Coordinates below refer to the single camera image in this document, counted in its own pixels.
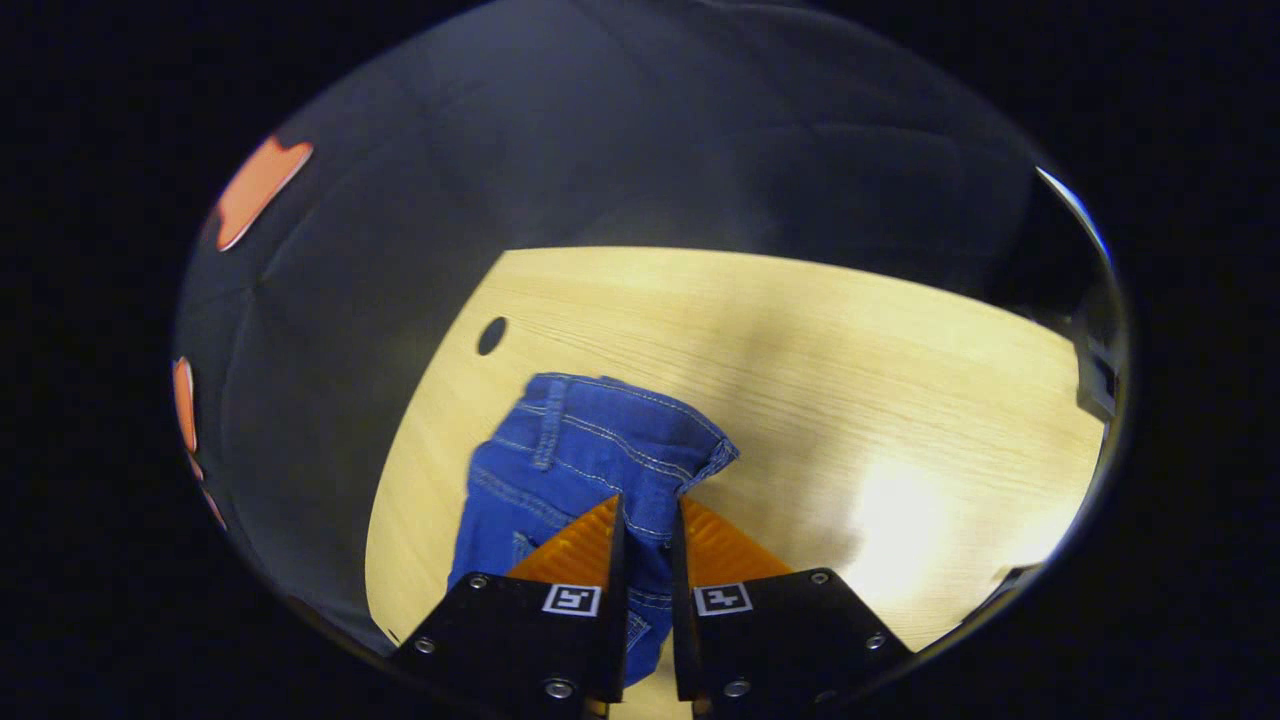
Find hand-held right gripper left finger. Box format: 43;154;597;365
388;494;630;720

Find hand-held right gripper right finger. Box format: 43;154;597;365
670;496;915;720

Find blue denim jeans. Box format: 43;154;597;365
447;372;741;689

